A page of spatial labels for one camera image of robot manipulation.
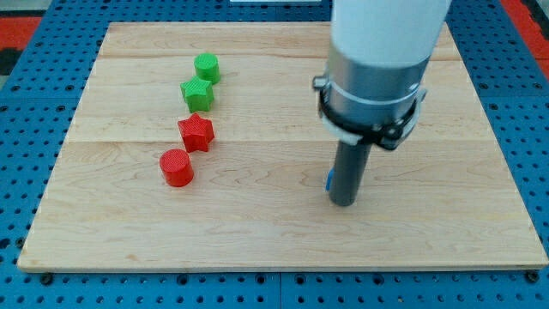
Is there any green cylinder block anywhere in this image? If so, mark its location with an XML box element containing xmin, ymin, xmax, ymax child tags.
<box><xmin>194</xmin><ymin>52</ymin><xmax>220</xmax><ymax>84</ymax></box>

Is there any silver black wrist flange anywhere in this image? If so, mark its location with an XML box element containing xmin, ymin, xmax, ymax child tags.
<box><xmin>313</xmin><ymin>44</ymin><xmax>427</xmax><ymax>151</ymax></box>

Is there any blue triangle block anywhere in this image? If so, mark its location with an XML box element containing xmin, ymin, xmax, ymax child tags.
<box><xmin>325</xmin><ymin>167</ymin><xmax>334</xmax><ymax>191</ymax></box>

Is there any red cylinder block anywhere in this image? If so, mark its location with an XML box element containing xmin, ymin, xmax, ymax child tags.
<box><xmin>159</xmin><ymin>148</ymin><xmax>194</xmax><ymax>187</ymax></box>

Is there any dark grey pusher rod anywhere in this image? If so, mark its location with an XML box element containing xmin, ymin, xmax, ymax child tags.
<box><xmin>328</xmin><ymin>142</ymin><xmax>371</xmax><ymax>207</ymax></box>

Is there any wooden board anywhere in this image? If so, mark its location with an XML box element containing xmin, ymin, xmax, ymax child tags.
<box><xmin>17</xmin><ymin>22</ymin><xmax>548</xmax><ymax>273</ymax></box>

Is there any red star block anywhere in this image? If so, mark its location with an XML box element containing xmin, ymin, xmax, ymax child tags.
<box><xmin>178</xmin><ymin>112</ymin><xmax>214</xmax><ymax>153</ymax></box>

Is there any green star block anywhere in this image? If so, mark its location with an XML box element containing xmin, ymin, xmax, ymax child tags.
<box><xmin>180</xmin><ymin>76</ymin><xmax>214</xmax><ymax>112</ymax></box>

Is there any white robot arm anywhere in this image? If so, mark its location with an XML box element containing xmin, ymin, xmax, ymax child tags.
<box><xmin>312</xmin><ymin>0</ymin><xmax>451</xmax><ymax>206</ymax></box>

